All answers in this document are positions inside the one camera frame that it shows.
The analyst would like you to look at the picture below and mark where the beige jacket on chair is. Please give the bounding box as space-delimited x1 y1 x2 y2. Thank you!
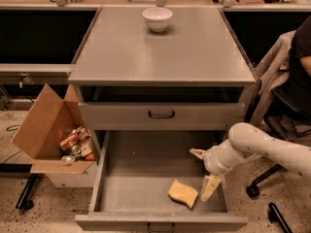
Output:
241 31 294 125

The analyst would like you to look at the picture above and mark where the black drawer handle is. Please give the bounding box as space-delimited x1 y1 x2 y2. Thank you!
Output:
148 111 175 119
147 222 175 233

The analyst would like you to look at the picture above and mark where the red snack packet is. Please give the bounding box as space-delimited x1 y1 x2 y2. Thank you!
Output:
58 133 79 150

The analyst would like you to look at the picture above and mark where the open grey middle drawer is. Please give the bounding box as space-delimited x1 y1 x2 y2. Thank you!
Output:
75 131 248 233

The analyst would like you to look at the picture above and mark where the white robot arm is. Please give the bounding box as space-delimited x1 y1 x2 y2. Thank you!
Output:
190 122 311 202

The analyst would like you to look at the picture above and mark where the closed grey top drawer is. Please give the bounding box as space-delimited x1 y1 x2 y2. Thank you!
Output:
79 102 245 130

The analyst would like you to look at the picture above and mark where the grey drawer cabinet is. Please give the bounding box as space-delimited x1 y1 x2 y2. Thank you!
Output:
68 6 257 140

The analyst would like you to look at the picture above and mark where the black top drawer handle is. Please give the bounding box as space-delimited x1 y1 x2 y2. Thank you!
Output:
148 111 175 119

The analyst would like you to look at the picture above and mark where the white ceramic bowl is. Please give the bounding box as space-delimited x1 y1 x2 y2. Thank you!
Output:
142 7 173 32

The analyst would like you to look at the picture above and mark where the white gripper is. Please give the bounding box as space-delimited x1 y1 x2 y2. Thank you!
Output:
190 146 232 202

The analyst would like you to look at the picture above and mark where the yellow sponge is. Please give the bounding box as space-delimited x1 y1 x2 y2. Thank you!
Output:
168 180 198 210

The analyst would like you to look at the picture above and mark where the black office chair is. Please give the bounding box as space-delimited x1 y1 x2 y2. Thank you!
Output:
245 84 311 199

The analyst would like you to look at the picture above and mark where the black table leg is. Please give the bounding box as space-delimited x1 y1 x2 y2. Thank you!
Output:
16 174 40 211

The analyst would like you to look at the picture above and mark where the brown cardboard box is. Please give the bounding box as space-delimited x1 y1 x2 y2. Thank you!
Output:
12 83 94 174

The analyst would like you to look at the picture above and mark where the black middle drawer handle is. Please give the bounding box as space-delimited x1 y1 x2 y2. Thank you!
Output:
147 222 175 233

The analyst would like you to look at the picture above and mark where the silver can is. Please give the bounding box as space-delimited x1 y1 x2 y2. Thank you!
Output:
61 155 75 163

